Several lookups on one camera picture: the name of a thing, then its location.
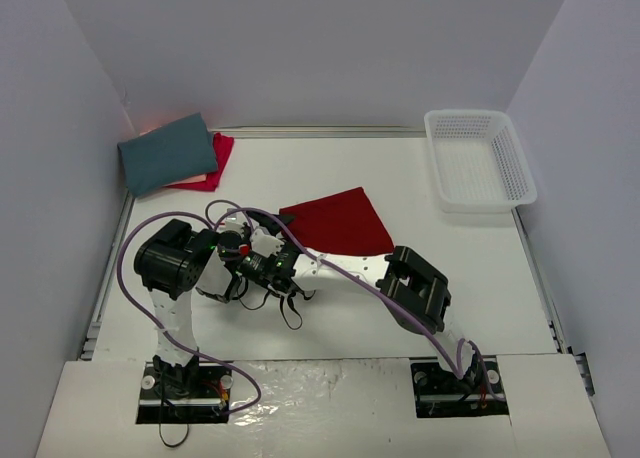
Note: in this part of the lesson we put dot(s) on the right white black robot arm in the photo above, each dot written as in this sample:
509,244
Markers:
414,292

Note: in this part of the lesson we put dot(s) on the folded teal t shirt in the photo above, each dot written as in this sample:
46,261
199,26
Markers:
171,153

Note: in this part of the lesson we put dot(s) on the red t shirt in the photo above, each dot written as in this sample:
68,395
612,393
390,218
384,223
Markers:
345,223
223,146

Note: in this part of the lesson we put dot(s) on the folded red t shirt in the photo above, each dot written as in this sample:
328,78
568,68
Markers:
223,146

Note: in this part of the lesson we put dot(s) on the white plastic basket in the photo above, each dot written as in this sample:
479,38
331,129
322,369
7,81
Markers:
477,161

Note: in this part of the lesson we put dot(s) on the folded pink t shirt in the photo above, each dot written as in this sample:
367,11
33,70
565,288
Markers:
191,180

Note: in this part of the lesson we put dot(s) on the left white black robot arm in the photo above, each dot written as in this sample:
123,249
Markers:
218,263

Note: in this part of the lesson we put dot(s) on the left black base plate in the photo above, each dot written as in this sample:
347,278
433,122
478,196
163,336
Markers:
206,402

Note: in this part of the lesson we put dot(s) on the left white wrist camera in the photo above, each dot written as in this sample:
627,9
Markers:
236,222

